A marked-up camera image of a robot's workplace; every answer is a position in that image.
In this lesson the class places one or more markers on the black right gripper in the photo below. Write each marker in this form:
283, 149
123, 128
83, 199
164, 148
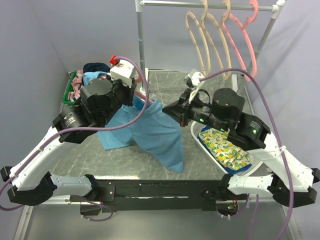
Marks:
180, 110

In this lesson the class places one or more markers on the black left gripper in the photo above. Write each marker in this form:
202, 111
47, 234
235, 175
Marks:
129, 91

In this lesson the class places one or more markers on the light blue shorts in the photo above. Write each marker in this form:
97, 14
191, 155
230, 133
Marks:
154, 132

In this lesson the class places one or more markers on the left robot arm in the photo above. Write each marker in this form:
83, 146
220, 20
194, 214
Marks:
31, 179

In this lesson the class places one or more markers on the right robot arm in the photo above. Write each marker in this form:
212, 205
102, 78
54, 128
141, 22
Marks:
289, 180

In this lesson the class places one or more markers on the white perforated laundry basket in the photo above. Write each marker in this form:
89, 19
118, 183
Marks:
196, 128

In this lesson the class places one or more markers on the pink patterned cloth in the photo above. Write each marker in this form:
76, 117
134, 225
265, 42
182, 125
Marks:
76, 85

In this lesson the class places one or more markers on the green plastic tray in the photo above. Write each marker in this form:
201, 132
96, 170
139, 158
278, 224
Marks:
68, 87

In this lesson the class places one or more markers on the navy blue garment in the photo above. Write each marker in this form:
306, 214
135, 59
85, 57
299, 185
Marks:
96, 67

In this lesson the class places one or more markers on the lemon print cloth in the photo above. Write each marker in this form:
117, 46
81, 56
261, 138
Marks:
232, 158

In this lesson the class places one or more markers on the white clothes rack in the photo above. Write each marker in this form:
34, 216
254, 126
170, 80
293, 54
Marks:
253, 5

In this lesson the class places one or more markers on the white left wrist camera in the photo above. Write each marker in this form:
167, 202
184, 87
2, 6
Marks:
122, 70

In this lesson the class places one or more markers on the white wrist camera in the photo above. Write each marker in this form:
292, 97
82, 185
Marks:
192, 79
122, 70

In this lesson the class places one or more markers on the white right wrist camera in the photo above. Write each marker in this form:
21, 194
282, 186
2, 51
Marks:
192, 79

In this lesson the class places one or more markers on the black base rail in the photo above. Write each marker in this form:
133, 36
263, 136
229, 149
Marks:
137, 195

